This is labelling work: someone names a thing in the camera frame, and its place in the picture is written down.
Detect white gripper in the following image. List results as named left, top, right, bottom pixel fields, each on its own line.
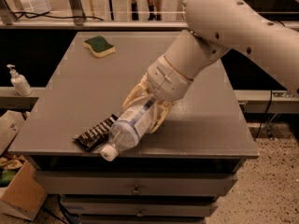
left=122, top=55, right=193, bottom=133

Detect clear plastic water bottle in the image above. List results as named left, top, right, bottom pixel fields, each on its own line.
left=100, top=97, right=155, bottom=161

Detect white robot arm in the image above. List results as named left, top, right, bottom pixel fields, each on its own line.
left=122, top=0, right=299, bottom=132

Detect black rxbar chocolate bar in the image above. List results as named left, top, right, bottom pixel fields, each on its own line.
left=75, top=114, right=118, bottom=152

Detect white pump dispenser bottle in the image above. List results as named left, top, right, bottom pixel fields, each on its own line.
left=7, top=64, right=32, bottom=96

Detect green and yellow sponge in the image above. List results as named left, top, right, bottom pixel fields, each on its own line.
left=83, top=35, right=116, bottom=58

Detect grey drawer cabinet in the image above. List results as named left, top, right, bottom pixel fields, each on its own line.
left=10, top=32, right=258, bottom=224

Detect person's legs in background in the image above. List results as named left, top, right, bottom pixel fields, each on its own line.
left=147, top=0, right=162, bottom=21

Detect top grey drawer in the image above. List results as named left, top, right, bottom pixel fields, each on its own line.
left=33, top=171, right=237, bottom=196

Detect grey drawer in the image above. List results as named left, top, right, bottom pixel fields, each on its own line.
left=33, top=171, right=237, bottom=196
left=62, top=196, right=218, bottom=217

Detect white cardboard box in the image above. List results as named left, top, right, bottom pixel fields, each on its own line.
left=0, top=110, right=25, bottom=155

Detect cardboard box with items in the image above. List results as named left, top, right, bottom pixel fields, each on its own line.
left=0, top=160, right=48, bottom=221

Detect black cable on shelf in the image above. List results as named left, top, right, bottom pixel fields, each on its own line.
left=12, top=10, right=105, bottom=21

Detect white device behind rail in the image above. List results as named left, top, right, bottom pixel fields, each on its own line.
left=13, top=0, right=50, bottom=15

